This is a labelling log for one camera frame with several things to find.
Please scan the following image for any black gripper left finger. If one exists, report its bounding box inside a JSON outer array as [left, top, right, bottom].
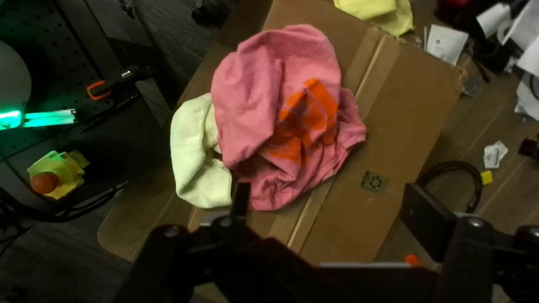
[[115, 181, 272, 303]]

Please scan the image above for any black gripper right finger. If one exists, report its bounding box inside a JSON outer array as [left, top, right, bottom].
[[402, 181, 539, 303]]

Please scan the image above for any pale green cloth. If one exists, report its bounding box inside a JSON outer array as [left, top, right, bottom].
[[169, 90, 235, 210]]

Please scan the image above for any pink cloth orange print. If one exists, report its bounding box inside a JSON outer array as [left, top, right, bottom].
[[210, 21, 370, 213]]

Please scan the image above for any large brown cardboard box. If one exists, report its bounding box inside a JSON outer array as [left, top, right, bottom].
[[99, 0, 466, 265]]

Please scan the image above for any crumpled white paper scrap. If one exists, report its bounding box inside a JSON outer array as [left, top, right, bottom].
[[483, 139, 511, 169]]

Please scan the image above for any yellow emergency stop button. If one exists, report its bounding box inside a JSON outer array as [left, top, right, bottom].
[[26, 149, 92, 200]]

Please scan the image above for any orange black clamp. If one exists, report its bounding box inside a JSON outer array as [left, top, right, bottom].
[[85, 65, 154, 104]]

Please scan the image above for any white paper stack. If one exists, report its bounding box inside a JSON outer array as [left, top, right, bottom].
[[513, 0, 539, 122]]

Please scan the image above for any white printed card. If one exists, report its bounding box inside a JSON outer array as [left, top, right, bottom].
[[425, 21, 471, 65]]

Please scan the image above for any black perforated mounting platform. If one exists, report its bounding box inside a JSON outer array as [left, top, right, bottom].
[[0, 0, 171, 215]]

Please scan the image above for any yellow cloth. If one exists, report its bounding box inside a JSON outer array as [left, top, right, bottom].
[[333, 0, 417, 38]]

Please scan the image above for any black cable loop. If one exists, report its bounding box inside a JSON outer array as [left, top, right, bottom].
[[419, 159, 486, 213]]

